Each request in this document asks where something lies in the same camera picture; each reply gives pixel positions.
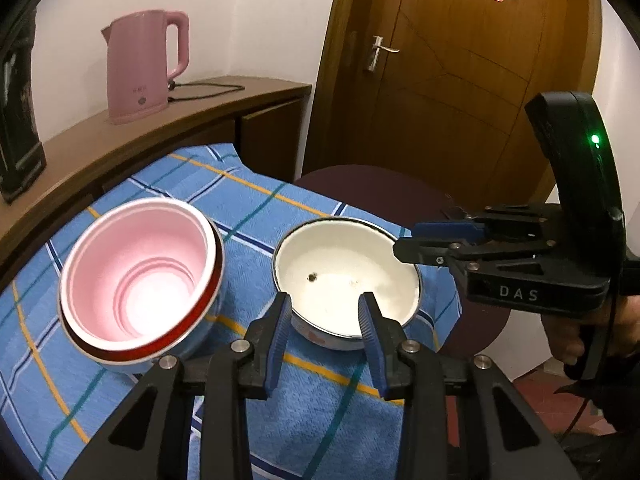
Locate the black kettle cable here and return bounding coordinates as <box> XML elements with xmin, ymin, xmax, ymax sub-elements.
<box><xmin>167</xmin><ymin>80</ymin><xmax>246</xmax><ymax>104</ymax></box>

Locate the pink electric kettle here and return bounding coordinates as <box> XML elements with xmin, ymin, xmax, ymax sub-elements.
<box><xmin>101</xmin><ymin>10</ymin><xmax>191</xmax><ymax>126</ymax></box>

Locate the dark cloth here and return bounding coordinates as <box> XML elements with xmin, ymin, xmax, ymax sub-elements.
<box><xmin>560</xmin><ymin>410</ymin><xmax>640</xmax><ymax>480</ymax></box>

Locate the wooden door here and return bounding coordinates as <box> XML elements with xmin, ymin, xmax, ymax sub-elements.
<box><xmin>305</xmin><ymin>0</ymin><xmax>603</xmax><ymax>211</ymax></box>

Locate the metal door handle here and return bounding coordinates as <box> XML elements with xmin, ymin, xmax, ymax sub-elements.
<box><xmin>363</xmin><ymin>35</ymin><xmax>401</xmax><ymax>73</ymax></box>

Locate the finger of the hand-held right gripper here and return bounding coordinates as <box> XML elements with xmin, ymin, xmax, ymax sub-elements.
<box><xmin>411</xmin><ymin>203</ymin><xmax>561</xmax><ymax>242</ymax></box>
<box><xmin>392</xmin><ymin>236</ymin><xmax>558</xmax><ymax>273</ymax></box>

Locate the red-rimmed enamel bowl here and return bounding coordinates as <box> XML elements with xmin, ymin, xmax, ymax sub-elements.
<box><xmin>60</xmin><ymin>220</ymin><xmax>228</xmax><ymax>375</ymax></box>

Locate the black box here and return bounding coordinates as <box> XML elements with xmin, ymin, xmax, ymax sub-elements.
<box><xmin>0</xmin><ymin>7</ymin><xmax>48</xmax><ymax>205</ymax></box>

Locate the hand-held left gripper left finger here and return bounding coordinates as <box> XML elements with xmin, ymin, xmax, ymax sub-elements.
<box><xmin>65</xmin><ymin>291</ymin><xmax>293</xmax><ymax>480</ymax></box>

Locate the white enamel bowl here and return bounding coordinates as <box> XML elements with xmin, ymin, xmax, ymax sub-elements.
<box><xmin>271</xmin><ymin>217</ymin><xmax>423</xmax><ymax>351</ymax></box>

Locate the blue plaid cloth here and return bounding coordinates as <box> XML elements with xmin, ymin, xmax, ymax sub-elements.
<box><xmin>0</xmin><ymin>142</ymin><xmax>463</xmax><ymax>480</ymax></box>

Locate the person's right hand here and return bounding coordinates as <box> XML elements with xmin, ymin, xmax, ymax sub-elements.
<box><xmin>542</xmin><ymin>294</ymin><xmax>640</xmax><ymax>363</ymax></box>

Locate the wooden cabinet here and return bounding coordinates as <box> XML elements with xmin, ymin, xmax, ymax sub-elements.
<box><xmin>0</xmin><ymin>76</ymin><xmax>313</xmax><ymax>291</ymax></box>

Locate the dark maroon round stool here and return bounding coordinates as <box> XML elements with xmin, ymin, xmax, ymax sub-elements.
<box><xmin>292</xmin><ymin>164</ymin><xmax>511</xmax><ymax>361</ymax></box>

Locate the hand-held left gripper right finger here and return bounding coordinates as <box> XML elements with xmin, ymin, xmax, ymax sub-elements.
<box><xmin>357</xmin><ymin>291</ymin><xmax>581</xmax><ymax>480</ymax></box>

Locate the pink plastic bowl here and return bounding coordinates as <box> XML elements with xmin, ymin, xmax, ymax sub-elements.
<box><xmin>59</xmin><ymin>199</ymin><xmax>217</xmax><ymax>353</ymax></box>

